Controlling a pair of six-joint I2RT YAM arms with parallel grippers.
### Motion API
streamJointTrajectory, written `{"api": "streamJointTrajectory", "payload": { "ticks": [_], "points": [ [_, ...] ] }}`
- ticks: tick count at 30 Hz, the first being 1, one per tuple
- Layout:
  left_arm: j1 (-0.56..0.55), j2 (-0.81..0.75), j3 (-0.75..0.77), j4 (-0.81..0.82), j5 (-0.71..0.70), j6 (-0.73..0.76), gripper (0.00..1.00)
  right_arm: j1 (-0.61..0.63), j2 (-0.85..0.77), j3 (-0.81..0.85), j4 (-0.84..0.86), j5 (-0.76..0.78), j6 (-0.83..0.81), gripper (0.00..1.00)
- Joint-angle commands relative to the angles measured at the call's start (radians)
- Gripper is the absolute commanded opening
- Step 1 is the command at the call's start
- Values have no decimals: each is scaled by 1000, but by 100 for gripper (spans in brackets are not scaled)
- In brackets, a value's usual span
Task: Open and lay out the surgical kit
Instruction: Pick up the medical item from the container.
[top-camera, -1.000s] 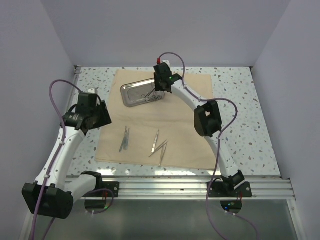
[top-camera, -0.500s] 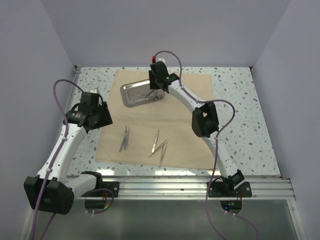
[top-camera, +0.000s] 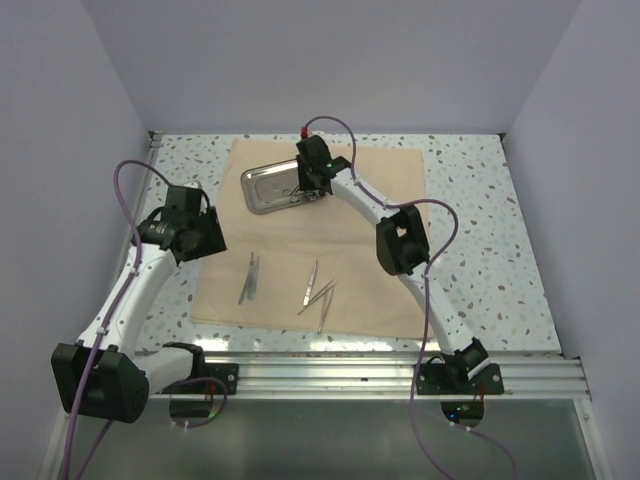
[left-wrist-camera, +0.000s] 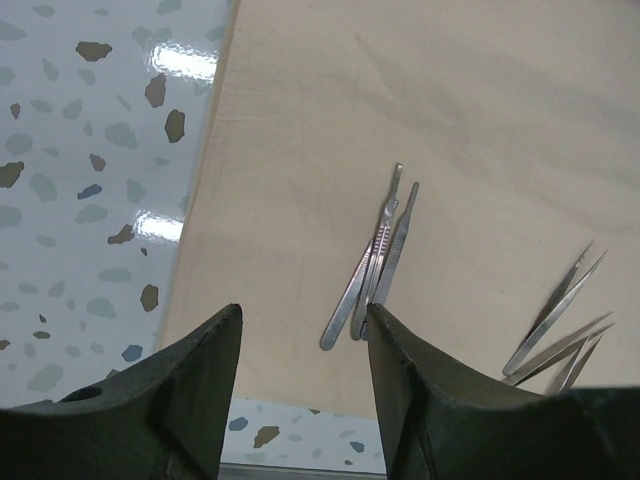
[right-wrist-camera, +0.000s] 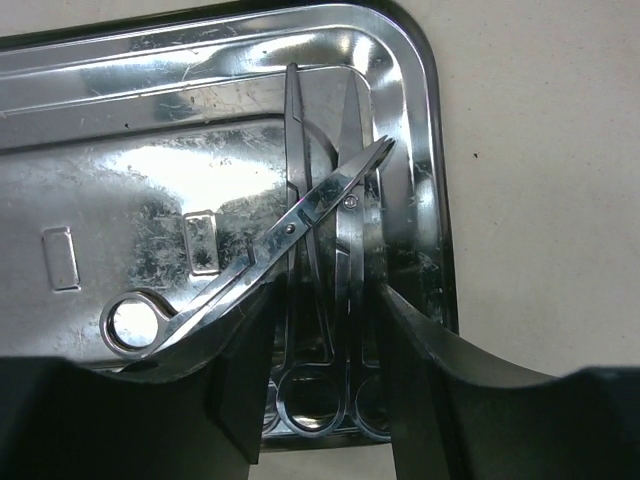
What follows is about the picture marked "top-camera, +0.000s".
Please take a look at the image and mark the aluminium rail frame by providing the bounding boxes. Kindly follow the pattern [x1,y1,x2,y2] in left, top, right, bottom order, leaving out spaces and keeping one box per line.
[134,134,589,401]

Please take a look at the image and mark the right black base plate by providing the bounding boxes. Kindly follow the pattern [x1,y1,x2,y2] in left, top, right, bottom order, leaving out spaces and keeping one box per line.
[415,356,505,396]

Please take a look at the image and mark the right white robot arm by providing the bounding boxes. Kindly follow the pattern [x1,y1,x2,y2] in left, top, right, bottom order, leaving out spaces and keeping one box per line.
[296,134,489,393]

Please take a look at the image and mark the steel scissors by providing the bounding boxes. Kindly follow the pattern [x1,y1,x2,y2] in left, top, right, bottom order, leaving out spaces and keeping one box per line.
[283,186,325,204]

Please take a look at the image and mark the beige cloth wrap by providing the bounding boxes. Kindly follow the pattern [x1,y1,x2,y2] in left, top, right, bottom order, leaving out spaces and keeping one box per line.
[191,139,423,339]

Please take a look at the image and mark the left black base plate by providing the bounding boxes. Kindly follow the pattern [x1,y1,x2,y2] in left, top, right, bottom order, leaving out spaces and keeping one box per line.
[162,362,239,396]

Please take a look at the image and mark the steel tweezers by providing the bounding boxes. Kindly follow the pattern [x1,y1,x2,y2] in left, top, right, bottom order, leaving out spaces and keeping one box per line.
[317,283,336,334]
[297,280,336,315]
[302,259,319,307]

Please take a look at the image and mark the steel instrument tray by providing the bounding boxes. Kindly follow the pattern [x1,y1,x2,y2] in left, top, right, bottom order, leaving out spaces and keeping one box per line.
[240,160,307,215]

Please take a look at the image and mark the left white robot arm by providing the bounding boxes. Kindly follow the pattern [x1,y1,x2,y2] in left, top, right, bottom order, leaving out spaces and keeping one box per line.
[51,182,226,423]

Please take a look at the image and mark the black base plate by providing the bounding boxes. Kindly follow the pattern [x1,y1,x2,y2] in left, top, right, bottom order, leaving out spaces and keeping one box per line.
[162,362,239,396]
[415,356,505,396]

